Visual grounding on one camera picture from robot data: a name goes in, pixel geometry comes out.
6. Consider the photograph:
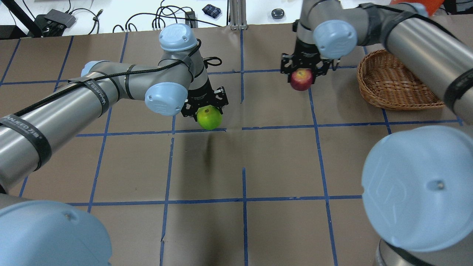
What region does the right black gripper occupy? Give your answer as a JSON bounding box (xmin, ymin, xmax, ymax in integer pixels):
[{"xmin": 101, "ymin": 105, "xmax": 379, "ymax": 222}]
[{"xmin": 279, "ymin": 39, "xmax": 332, "ymax": 83}]

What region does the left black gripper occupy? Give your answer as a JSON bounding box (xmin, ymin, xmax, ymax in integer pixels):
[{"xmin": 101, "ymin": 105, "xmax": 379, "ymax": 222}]
[{"xmin": 180, "ymin": 77, "xmax": 229, "ymax": 122}]

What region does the red yellow apple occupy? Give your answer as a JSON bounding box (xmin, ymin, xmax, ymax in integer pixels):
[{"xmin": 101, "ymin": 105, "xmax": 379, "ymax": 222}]
[{"xmin": 289, "ymin": 68, "xmax": 314, "ymax": 91}]

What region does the green apple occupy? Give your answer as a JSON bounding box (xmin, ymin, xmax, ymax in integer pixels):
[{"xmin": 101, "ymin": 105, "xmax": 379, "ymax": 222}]
[{"xmin": 196, "ymin": 105, "xmax": 222, "ymax": 131}]

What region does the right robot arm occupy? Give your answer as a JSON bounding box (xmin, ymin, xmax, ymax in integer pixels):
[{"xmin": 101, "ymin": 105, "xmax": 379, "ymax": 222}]
[{"xmin": 280, "ymin": 0, "xmax": 473, "ymax": 266}]

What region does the wicker basket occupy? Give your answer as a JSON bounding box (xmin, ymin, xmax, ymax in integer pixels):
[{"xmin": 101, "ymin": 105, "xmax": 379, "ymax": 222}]
[{"xmin": 357, "ymin": 50, "xmax": 445, "ymax": 111}]

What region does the round grey puck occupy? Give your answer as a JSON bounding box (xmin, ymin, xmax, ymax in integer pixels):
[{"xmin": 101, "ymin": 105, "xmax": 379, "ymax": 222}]
[{"xmin": 271, "ymin": 8, "xmax": 285, "ymax": 20}]

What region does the black power adapter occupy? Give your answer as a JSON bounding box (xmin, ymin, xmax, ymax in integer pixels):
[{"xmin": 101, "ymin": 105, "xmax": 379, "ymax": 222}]
[{"xmin": 185, "ymin": 11, "xmax": 198, "ymax": 28}]

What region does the dark checkered pouch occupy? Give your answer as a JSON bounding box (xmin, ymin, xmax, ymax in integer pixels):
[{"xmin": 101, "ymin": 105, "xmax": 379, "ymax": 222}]
[{"xmin": 202, "ymin": 4, "xmax": 222, "ymax": 19}]

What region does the grey usb hub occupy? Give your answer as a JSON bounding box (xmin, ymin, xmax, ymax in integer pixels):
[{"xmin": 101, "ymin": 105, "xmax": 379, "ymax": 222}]
[{"xmin": 34, "ymin": 10, "xmax": 76, "ymax": 37}]

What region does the black monitor stand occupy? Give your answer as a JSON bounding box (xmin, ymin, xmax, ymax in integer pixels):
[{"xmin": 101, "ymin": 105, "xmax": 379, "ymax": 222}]
[{"xmin": 1, "ymin": 0, "xmax": 44, "ymax": 38}]

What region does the aluminium frame post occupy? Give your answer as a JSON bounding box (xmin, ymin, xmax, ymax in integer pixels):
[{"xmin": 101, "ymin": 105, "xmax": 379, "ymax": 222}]
[{"xmin": 228, "ymin": 0, "xmax": 248, "ymax": 30}]

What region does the black cable bundle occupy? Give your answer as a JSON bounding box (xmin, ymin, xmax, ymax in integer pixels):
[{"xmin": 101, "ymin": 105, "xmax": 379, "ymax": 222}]
[{"xmin": 113, "ymin": 0, "xmax": 229, "ymax": 33}]

